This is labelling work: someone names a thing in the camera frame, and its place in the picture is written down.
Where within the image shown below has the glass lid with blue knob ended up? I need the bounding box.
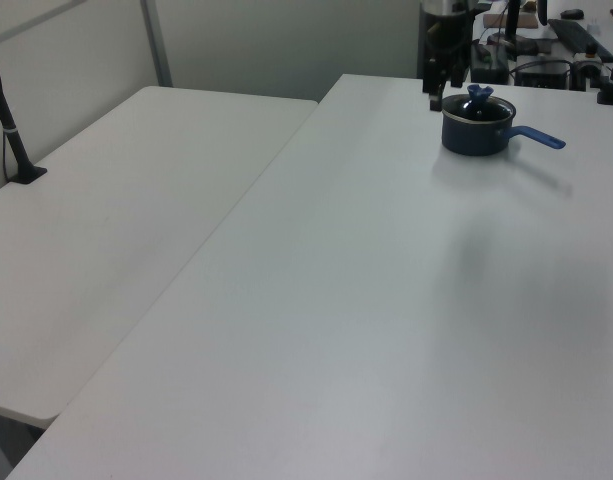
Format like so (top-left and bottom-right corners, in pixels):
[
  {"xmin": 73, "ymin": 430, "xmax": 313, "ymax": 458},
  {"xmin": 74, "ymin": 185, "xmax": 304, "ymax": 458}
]
[{"xmin": 441, "ymin": 83, "xmax": 517, "ymax": 125}]

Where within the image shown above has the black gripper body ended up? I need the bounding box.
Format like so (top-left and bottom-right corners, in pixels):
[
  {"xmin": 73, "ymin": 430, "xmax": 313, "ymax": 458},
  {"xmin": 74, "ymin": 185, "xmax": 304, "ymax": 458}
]
[{"xmin": 418, "ymin": 10, "xmax": 475, "ymax": 64}]

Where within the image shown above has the dark blue saucepan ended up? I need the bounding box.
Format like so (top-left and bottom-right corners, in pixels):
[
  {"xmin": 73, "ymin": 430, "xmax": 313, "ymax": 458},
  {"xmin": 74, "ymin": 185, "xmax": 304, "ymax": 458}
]
[{"xmin": 440, "ymin": 102, "xmax": 568, "ymax": 158}]

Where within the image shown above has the black monitor stand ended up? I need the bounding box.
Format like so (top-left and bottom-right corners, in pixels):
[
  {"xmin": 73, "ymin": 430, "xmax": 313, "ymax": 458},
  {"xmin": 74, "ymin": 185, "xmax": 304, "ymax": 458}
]
[{"xmin": 487, "ymin": 0, "xmax": 538, "ymax": 57}]

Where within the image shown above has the black camera stand with cable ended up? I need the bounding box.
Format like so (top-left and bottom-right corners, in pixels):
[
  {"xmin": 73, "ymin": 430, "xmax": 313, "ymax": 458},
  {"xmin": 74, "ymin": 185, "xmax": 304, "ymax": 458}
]
[{"xmin": 0, "ymin": 41, "xmax": 49, "ymax": 188}]

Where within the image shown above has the black electronics box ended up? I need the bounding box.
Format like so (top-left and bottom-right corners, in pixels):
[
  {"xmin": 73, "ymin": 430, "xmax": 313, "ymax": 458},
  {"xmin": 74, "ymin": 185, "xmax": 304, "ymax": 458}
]
[{"xmin": 469, "ymin": 41, "xmax": 510, "ymax": 84}]

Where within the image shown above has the black keyboard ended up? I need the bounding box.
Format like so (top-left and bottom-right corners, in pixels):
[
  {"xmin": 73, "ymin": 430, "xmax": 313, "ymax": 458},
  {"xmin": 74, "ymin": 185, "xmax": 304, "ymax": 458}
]
[{"xmin": 547, "ymin": 18, "xmax": 613, "ymax": 62}]

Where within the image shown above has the grey partition post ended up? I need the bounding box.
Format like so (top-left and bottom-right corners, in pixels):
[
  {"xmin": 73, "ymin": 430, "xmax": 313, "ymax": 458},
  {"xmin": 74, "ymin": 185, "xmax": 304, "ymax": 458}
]
[{"xmin": 139, "ymin": 0, "xmax": 174, "ymax": 88}]

